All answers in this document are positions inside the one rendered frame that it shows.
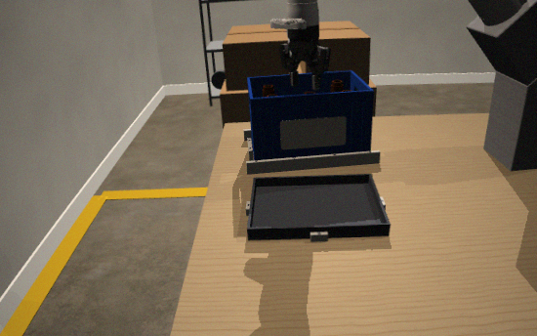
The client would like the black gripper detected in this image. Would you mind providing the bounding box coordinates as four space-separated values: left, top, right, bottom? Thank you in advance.
279 24 331 91

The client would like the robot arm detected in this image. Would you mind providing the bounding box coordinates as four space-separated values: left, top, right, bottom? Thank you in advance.
270 0 527 29

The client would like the dark blue crate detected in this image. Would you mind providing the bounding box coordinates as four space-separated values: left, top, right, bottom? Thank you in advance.
247 71 372 160

